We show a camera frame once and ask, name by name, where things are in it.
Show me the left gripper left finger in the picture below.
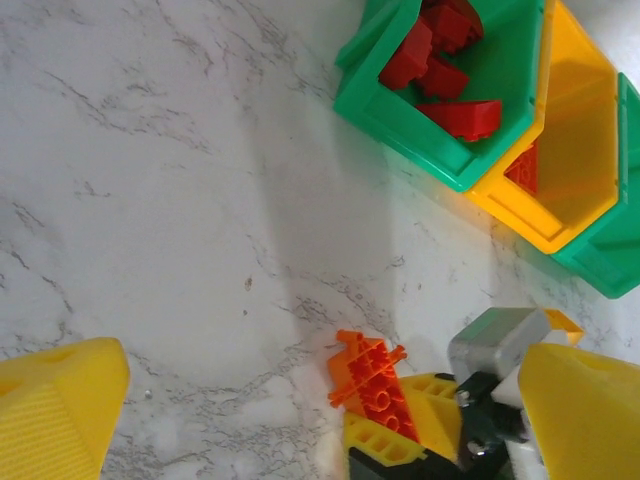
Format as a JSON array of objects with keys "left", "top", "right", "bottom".
[{"left": 0, "top": 337, "right": 131, "bottom": 480}]

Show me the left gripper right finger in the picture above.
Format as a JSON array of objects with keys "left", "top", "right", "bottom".
[{"left": 519, "top": 342, "right": 640, "bottom": 480}]

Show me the orange winged lego plate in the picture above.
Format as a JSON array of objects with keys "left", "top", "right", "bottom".
[{"left": 327, "top": 329, "right": 421, "bottom": 444}]

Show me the yellow curved lego piece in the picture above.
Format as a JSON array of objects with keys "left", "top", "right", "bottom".
[{"left": 543, "top": 308, "right": 585, "bottom": 347}]

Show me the orange square lego brick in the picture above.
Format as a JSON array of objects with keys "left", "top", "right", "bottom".
[{"left": 503, "top": 142, "right": 540, "bottom": 195}]

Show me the red lego brick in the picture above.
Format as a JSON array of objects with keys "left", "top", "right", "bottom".
[
  {"left": 422, "top": 0, "right": 485, "bottom": 54},
  {"left": 414, "top": 99, "right": 503, "bottom": 144},
  {"left": 378, "top": 17, "right": 434, "bottom": 91},
  {"left": 424, "top": 57, "right": 471, "bottom": 100}
]

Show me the grey toy block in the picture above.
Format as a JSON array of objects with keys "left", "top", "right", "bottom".
[{"left": 447, "top": 307, "right": 554, "bottom": 389}]

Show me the green plastic bin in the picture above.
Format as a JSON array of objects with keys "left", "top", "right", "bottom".
[
  {"left": 549, "top": 72, "right": 640, "bottom": 300},
  {"left": 333, "top": 0, "right": 546, "bottom": 194}
]

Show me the yellow plastic bin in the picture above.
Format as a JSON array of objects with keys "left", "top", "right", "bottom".
[{"left": 464, "top": 0, "right": 624, "bottom": 256}]

